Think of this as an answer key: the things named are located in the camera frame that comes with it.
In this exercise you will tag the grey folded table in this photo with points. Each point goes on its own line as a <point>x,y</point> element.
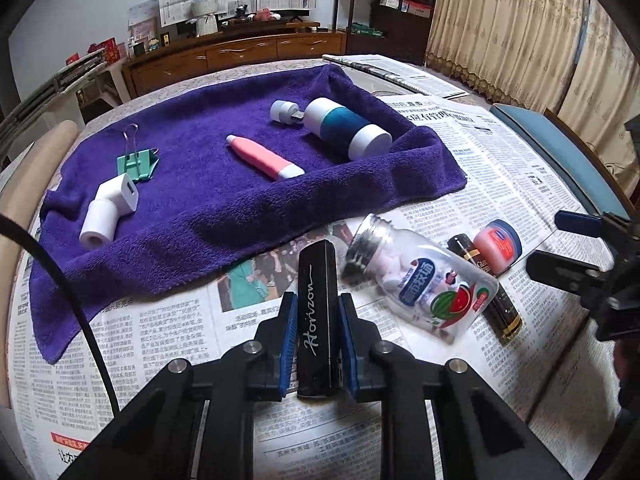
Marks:
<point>55,80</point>

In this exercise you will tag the green binder clip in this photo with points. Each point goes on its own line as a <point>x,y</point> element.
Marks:
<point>137,165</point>

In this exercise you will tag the beige curtain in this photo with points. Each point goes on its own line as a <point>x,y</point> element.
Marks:
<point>500,25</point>

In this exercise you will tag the white round plug adapter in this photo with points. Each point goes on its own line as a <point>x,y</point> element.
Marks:
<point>282,111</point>

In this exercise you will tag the white blue bottle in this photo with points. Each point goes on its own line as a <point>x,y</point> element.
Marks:
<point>340,122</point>

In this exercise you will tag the dark shelf unit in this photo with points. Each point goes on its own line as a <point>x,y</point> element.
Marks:
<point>400,35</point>

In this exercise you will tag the black Horizon box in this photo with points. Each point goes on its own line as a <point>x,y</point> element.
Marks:
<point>317,310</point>

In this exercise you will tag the white charger adapter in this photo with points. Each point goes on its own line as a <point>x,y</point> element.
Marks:
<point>120,192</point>

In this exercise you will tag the tea set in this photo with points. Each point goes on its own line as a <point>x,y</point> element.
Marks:
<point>260,16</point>

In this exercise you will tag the purple towel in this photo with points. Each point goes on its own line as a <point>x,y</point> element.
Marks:
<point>200,210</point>

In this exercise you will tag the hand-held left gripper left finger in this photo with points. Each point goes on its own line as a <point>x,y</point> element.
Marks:
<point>287,340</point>

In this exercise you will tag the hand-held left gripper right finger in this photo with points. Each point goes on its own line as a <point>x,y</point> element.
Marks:
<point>350,345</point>

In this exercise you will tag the white tape roll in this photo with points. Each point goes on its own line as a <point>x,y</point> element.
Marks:
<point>97,222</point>

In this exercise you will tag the wooden cabinet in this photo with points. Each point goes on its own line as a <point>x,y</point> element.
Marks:
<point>240,52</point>

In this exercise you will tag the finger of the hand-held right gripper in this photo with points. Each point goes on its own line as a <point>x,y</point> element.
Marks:
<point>565,272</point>
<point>577,222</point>

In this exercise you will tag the teal cushioned wooden chair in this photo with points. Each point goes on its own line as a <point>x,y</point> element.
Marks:
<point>550,145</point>

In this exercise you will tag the black gold tube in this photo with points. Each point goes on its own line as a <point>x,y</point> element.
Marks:
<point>505,315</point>

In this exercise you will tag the folded newspaper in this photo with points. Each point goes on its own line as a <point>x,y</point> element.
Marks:
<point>400,77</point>

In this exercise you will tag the clear candy bottle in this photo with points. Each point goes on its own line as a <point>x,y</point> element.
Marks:
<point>425,280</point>

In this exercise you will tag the newspaper table covering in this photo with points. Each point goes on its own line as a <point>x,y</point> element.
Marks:
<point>500,175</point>

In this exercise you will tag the pink white tube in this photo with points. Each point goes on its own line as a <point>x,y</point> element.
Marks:
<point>262,157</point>

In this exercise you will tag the small red jar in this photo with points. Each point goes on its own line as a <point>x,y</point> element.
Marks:
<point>497,245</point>

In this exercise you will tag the white wall paper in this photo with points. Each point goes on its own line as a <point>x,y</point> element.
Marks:
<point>144,20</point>

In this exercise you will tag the red gift boxes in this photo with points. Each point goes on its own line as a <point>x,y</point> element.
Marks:
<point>105,50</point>

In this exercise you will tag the white wrapped vase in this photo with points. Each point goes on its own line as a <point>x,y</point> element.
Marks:
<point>204,19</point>

